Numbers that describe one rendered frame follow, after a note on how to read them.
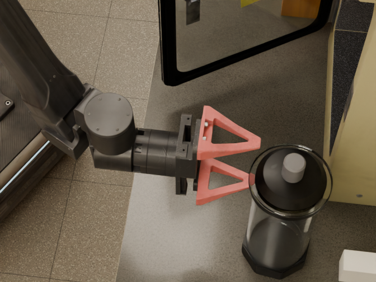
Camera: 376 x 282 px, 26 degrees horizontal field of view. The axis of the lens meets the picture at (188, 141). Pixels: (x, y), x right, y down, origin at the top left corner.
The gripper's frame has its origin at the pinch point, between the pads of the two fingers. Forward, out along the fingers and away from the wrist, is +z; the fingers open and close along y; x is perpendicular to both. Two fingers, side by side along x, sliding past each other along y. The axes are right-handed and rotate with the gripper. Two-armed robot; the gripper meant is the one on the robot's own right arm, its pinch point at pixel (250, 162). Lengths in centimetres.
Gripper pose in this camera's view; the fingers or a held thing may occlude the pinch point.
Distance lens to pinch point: 102.9
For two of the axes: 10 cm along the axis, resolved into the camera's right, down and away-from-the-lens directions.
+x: 1.2, -8.5, 5.2
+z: 9.9, 1.1, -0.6
